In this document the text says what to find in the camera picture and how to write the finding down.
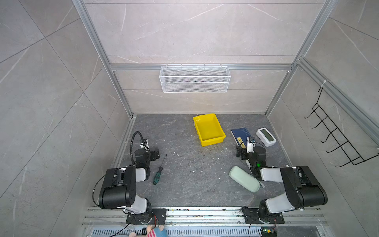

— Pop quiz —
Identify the green black screwdriver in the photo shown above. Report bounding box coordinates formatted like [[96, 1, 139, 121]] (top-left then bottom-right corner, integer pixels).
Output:
[[153, 154, 167, 185]]

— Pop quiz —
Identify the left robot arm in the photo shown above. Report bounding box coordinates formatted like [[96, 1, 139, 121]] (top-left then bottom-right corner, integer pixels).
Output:
[[98, 149, 160, 217]]

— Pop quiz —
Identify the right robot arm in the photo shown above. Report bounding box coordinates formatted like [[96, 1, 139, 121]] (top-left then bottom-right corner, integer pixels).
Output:
[[229, 145, 328, 224]]

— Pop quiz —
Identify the yellow plastic bin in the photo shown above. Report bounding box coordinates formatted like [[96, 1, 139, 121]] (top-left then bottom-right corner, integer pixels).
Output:
[[193, 114, 226, 147]]

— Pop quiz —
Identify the blue book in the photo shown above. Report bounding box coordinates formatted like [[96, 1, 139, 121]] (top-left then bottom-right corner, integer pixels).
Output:
[[231, 127, 251, 148]]

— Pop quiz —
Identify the white digital clock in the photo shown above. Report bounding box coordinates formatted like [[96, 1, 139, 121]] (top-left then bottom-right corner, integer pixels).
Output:
[[256, 127, 277, 147]]

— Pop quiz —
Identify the pale green case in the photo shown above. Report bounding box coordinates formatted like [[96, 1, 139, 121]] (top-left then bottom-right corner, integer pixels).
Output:
[[229, 166, 260, 193]]

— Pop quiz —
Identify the striped colourful object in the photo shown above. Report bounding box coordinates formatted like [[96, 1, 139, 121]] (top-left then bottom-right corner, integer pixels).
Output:
[[129, 225, 168, 237]]

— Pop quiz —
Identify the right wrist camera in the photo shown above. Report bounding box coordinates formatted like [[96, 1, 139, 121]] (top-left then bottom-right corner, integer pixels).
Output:
[[246, 137, 256, 153]]

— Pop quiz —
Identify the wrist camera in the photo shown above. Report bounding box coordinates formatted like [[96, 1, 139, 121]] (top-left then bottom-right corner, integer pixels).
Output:
[[140, 139, 150, 150], [246, 137, 256, 153]]

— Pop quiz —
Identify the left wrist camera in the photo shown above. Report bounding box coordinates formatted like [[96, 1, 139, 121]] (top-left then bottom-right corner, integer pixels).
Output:
[[140, 139, 150, 150]]

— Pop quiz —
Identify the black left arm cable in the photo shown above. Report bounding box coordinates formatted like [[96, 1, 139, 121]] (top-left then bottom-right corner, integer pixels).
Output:
[[130, 131, 146, 166]]

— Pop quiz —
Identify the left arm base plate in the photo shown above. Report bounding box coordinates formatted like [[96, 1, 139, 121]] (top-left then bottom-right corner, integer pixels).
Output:
[[126, 208, 167, 225]]

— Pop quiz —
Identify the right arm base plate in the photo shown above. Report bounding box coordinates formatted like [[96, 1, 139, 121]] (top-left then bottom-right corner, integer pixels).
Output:
[[241, 206, 285, 224]]

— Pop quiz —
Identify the aluminium rail frame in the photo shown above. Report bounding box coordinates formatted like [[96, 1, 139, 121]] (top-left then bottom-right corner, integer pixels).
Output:
[[81, 206, 328, 227]]

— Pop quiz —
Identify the white wire mesh basket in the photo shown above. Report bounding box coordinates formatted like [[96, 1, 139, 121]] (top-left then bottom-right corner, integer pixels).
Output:
[[159, 66, 231, 93]]

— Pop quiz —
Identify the black wire hook rack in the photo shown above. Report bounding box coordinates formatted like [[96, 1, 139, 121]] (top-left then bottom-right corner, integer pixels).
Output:
[[303, 88, 379, 168]]

